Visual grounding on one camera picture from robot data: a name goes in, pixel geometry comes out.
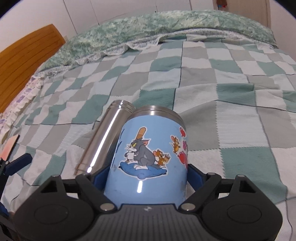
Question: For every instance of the blue cartoon steel cup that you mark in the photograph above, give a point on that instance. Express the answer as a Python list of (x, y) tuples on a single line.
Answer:
[(150, 163)]

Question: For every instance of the brown plush toy on handle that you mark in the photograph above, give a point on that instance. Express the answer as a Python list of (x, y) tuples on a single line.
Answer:
[(221, 3)]

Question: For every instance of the floral ruffled pillow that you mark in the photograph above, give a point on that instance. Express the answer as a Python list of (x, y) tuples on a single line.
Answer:
[(19, 103)]

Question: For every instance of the silver steel flask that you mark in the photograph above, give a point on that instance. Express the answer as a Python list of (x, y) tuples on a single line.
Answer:
[(101, 146)]

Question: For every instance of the green floral quilt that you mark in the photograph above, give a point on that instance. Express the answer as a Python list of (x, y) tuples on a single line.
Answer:
[(141, 32)]

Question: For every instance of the white wardrobe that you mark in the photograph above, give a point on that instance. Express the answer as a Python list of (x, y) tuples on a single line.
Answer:
[(74, 17)]

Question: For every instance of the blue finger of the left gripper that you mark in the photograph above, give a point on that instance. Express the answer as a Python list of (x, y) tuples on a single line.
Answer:
[(10, 168)]

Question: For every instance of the wooden door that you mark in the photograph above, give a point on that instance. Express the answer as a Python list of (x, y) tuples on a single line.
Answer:
[(258, 10)]

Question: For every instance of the wooden headboard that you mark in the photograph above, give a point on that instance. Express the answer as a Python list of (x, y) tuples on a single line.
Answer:
[(20, 60)]

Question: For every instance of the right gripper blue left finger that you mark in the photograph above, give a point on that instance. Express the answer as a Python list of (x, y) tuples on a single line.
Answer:
[(91, 190)]

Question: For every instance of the pink phone on bed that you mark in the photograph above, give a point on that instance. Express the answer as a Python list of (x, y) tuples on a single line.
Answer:
[(8, 147)]

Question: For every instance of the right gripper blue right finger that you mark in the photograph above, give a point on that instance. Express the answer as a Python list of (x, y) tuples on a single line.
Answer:
[(205, 189)]

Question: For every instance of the checkered green bed sheet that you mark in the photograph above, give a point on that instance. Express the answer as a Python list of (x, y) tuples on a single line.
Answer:
[(237, 101)]

